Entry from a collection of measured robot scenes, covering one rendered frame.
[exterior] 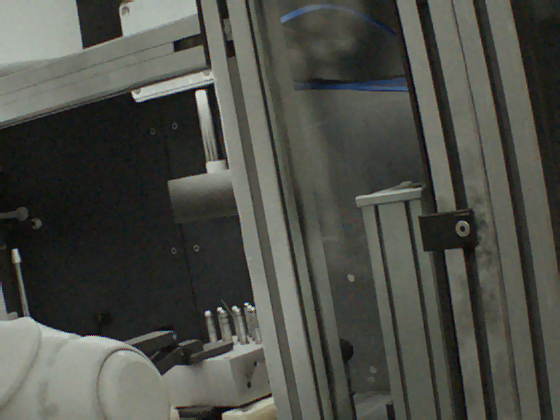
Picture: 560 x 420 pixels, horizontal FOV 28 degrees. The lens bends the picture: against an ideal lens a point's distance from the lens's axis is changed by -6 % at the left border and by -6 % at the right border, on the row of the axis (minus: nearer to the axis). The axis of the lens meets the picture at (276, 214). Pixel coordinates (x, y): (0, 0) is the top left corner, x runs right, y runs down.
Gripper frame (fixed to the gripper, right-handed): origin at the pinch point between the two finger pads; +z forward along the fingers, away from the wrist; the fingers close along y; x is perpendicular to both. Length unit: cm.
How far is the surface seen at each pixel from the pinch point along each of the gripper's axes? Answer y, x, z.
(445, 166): 17.7, -37.5, -13.4
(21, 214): 19, 57, 28
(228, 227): 12.5, 18.1, 29.5
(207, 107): 26.4, -0.7, 6.9
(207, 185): 18.7, -0.9, 4.5
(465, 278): 9.8, -37.6, -13.4
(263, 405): -2.9, -6.2, 0.2
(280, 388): 2.4, -19.6, -13.5
